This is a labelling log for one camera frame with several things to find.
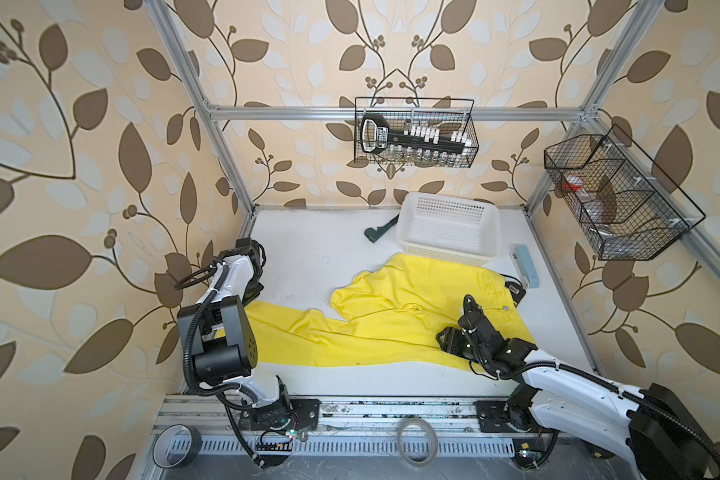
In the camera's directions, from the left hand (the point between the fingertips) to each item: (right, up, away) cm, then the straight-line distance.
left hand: (241, 300), depth 86 cm
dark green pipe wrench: (+38, +19, +26) cm, 50 cm away
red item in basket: (+93, +33, -5) cm, 99 cm away
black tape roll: (-3, -31, -19) cm, 36 cm away
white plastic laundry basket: (+69, +22, +30) cm, 78 cm away
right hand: (+59, -12, -1) cm, 60 cm away
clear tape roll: (+52, -29, -18) cm, 62 cm away
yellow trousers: (+42, -5, +5) cm, 43 cm away
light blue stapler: (+89, +9, +13) cm, 91 cm away
